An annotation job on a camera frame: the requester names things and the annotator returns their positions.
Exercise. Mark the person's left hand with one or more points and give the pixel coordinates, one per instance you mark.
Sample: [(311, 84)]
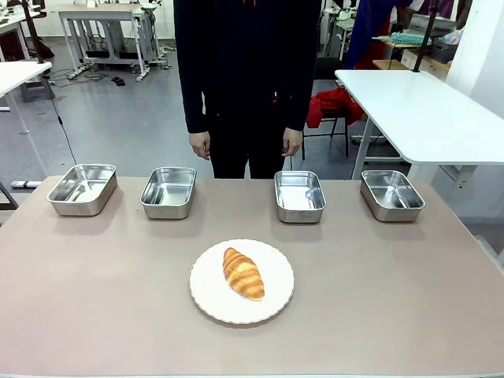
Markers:
[(293, 141)]

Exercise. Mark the person's right hand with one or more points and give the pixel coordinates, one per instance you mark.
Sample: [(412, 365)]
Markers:
[(198, 145)]

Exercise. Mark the golden croissant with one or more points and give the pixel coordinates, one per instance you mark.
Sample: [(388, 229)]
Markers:
[(242, 273)]

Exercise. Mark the person's right forearm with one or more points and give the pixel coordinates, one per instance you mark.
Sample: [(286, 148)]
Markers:
[(195, 102)]

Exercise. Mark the person's left forearm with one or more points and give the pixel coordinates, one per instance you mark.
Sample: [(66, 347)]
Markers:
[(301, 98)]

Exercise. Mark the rectangular steel container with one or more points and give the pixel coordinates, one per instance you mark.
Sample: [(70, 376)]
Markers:
[(165, 210), (397, 214), (299, 214)]

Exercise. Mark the steel container with dented rim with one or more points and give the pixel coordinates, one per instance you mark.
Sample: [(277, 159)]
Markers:
[(65, 206)]

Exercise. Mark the black chair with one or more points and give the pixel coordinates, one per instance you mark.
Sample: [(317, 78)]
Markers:
[(334, 112)]

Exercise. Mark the red cloth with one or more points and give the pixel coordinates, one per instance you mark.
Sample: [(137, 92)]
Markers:
[(334, 102)]

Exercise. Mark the person in dark clothes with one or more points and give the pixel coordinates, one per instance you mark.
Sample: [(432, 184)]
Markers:
[(248, 78)]

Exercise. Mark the black foot pedal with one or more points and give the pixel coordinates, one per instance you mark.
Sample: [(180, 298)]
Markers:
[(118, 81)]

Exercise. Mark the wooden shelf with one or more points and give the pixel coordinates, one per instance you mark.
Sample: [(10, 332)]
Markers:
[(393, 64)]

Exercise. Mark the person in blue coat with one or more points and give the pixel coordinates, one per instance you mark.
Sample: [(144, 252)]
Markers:
[(370, 31)]

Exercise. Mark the large white table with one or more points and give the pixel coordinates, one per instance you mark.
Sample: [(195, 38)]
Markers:
[(425, 114)]

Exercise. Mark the white power strip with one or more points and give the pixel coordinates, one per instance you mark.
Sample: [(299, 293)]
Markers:
[(78, 73)]

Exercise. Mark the white scalloped plate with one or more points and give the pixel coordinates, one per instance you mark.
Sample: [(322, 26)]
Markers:
[(212, 287)]

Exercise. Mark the teal bristled item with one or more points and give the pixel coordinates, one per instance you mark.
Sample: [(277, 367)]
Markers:
[(409, 39)]

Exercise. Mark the black pole with clamp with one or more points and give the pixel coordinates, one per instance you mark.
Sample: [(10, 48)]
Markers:
[(427, 35)]

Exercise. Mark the dark plastic basket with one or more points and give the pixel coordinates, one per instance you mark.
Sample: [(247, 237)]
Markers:
[(445, 51)]

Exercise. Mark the white bar on floor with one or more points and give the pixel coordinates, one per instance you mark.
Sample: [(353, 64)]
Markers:
[(25, 184)]

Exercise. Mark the small white table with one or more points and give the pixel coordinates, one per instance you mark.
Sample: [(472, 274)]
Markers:
[(19, 75)]

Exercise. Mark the thin black pole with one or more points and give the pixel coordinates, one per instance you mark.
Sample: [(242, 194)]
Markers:
[(34, 35)]

